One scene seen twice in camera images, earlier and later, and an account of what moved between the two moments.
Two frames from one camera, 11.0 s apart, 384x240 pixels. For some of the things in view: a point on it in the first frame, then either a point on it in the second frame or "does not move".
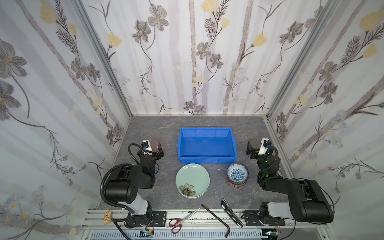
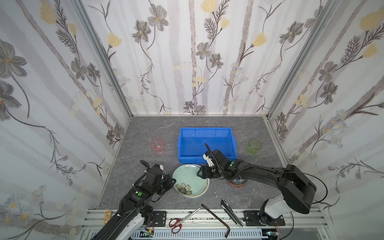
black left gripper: (154, 154) -> (165, 183)
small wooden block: (107, 217) does not move
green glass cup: (255, 143) does not move
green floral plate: (193, 180) does not move
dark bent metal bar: (218, 219) does not move
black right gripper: (256, 149) -> (205, 172)
